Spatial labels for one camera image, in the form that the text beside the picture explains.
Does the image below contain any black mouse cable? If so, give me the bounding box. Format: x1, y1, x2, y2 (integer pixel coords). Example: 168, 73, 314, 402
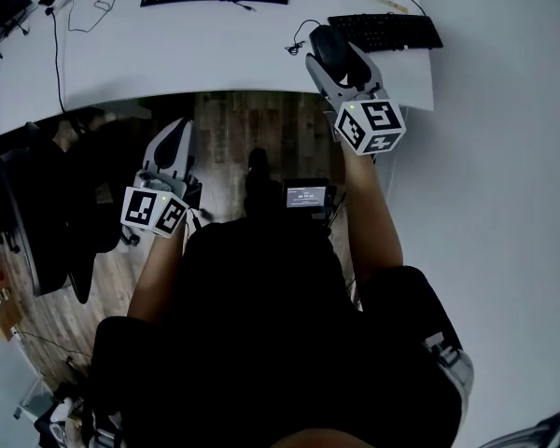
283, 18, 324, 57

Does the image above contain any small black screen device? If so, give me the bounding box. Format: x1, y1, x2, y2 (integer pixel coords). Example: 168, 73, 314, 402
282, 177, 331, 210

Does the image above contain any person's right forearm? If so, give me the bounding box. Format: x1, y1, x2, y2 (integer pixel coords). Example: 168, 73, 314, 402
343, 145, 405, 288

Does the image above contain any black office chair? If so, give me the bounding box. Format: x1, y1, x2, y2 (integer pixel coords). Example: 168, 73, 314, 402
0, 121, 125, 305

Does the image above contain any black computer mouse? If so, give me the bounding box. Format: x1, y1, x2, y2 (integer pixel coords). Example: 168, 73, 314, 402
308, 23, 349, 68

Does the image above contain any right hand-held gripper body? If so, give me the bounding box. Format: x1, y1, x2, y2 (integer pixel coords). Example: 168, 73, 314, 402
324, 83, 408, 157

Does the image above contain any black power cable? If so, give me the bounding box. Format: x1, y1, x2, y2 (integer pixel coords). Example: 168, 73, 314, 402
46, 6, 70, 114

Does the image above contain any person's black shoe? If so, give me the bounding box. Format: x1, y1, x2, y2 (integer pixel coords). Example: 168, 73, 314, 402
244, 147, 272, 217

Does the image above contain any grey shoulder strap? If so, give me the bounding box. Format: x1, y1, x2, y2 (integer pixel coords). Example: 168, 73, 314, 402
423, 331, 476, 408
81, 399, 122, 448

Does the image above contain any compact black keyboard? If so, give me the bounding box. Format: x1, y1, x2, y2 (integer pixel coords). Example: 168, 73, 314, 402
327, 12, 444, 54

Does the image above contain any black floor cable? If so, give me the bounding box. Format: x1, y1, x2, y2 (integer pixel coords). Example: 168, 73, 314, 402
16, 329, 92, 358

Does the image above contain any pale plastic ruler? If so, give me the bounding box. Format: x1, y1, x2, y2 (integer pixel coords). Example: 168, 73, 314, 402
370, 0, 410, 15

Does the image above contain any thin looped cable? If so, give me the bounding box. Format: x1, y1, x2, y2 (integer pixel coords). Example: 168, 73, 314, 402
67, 0, 122, 34

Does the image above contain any brown cardboard box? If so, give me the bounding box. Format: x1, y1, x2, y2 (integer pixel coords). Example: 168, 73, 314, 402
0, 257, 27, 343

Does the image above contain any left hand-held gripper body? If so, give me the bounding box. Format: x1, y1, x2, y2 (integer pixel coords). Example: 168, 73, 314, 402
119, 168, 203, 240

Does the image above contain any person's left forearm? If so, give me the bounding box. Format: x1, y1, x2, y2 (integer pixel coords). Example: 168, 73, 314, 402
126, 231, 188, 326

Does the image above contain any person's black clothing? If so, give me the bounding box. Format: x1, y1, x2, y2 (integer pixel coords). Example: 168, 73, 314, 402
89, 215, 472, 448

